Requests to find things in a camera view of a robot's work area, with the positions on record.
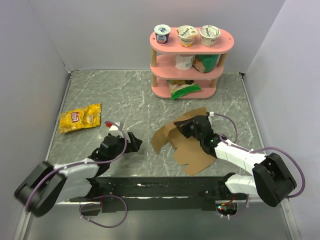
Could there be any brown cardboard paper box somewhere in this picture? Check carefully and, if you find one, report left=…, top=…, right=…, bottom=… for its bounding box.
left=150, top=107, right=217, bottom=176

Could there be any blue yogurt cup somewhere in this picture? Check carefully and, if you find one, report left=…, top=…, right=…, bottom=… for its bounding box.
left=154, top=24, right=171, bottom=45

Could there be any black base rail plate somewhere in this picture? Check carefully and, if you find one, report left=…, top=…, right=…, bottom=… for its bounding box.
left=70, top=176, right=246, bottom=213

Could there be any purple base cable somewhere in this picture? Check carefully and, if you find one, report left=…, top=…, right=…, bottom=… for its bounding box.
left=219, top=193, right=251, bottom=221
left=79, top=195, right=129, bottom=228

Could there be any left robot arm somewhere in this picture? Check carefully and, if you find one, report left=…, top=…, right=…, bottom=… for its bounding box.
left=14, top=132, right=143, bottom=217

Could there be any aluminium frame rail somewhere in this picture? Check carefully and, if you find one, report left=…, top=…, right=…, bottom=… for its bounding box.
left=13, top=203, right=90, bottom=240

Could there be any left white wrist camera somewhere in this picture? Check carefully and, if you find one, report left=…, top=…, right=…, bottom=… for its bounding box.
left=105, top=121, right=123, bottom=135

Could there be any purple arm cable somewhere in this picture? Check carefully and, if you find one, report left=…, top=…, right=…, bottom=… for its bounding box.
left=212, top=112, right=306, bottom=200
left=24, top=122, right=129, bottom=212

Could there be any green white snack bag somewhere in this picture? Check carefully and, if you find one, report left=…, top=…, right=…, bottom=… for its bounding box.
left=167, top=79, right=202, bottom=100

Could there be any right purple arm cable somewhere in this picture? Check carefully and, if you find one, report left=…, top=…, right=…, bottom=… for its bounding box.
left=212, top=112, right=306, bottom=200

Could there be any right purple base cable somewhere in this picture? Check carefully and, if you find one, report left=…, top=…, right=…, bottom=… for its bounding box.
left=219, top=193, right=251, bottom=221

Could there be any white paper cup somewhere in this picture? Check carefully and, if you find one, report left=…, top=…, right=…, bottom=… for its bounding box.
left=174, top=54, right=195, bottom=71

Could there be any orange Chobani yogurt cup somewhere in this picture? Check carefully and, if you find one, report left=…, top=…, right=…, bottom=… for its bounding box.
left=176, top=25, right=199, bottom=48

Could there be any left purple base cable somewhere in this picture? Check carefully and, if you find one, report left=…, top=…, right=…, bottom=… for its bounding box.
left=79, top=195, right=129, bottom=228

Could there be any pink three-tier shelf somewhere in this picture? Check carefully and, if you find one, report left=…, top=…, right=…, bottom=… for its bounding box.
left=149, top=27, right=235, bottom=99

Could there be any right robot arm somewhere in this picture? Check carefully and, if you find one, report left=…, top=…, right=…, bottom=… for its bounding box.
left=174, top=115, right=297, bottom=207

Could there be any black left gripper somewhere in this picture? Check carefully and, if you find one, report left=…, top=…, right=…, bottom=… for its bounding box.
left=108, top=131, right=143, bottom=162

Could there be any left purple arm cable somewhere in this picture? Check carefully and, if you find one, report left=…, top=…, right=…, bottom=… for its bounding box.
left=24, top=122, right=129, bottom=212

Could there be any green snack canister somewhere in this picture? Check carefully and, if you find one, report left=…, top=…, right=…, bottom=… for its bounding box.
left=193, top=54, right=219, bottom=74

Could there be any yellow Lays chip bag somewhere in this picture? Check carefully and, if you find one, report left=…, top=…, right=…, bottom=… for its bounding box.
left=58, top=103, right=102, bottom=134

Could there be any white Chobani yogurt cup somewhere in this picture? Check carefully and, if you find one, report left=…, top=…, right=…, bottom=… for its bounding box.
left=199, top=25, right=221, bottom=47

